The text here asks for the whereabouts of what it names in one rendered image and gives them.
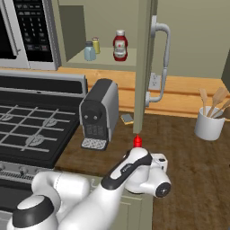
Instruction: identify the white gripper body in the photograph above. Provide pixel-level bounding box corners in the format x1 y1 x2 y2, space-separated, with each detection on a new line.
150 160 169 174

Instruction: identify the red condiment bottle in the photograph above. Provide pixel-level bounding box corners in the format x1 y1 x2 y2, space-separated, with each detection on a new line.
132 134 144 149

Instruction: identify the olive green base cabinet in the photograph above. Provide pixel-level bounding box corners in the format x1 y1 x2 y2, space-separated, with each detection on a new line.
88 175 155 230

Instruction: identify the olive green cabinet door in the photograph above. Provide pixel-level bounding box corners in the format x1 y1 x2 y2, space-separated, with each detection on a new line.
132 0 159 135

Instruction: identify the red ketchup bottle white cap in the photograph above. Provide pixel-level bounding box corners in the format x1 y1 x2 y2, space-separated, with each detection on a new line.
112 29 128 63

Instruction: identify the blue-grey shaker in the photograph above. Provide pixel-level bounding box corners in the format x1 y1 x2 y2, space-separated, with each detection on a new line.
83 40 97 62

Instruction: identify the yellow shaker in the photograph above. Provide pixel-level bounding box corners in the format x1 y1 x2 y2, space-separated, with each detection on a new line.
91 36 102 55

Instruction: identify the yellow grey sponge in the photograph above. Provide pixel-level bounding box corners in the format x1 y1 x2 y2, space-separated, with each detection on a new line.
119 113 135 126

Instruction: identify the white utensil pot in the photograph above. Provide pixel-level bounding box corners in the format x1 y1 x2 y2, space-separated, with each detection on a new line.
193 105 226 142

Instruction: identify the narrow wooden spatula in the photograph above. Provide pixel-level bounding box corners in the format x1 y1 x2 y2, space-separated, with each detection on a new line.
199 87 209 117

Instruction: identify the grey black coffee machine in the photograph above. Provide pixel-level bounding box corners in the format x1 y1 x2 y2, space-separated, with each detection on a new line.
78 78 120 152

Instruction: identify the wooden spoon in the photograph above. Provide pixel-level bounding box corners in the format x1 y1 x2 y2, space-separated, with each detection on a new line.
213 99 230 119

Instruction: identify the wide wooden spatula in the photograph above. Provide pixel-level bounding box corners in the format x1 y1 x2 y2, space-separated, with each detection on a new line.
208 86 229 119

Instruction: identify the black gas stove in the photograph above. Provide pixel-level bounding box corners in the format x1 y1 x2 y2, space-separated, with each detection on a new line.
0 70 90 214

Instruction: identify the silver microwave oven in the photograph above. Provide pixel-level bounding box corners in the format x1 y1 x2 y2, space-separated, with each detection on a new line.
0 0 63 72

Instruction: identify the white wall socket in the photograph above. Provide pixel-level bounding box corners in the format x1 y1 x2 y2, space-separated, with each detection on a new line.
148 72 163 91

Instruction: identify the grey cabinet door handle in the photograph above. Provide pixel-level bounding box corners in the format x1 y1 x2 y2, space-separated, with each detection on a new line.
145 15 172 108

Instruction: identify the olive green closed wall cabinet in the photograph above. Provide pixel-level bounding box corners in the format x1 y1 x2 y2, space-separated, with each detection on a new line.
155 0 230 80

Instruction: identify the silver microwave handle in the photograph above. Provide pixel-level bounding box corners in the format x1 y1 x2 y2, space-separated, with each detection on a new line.
2 0 22 58

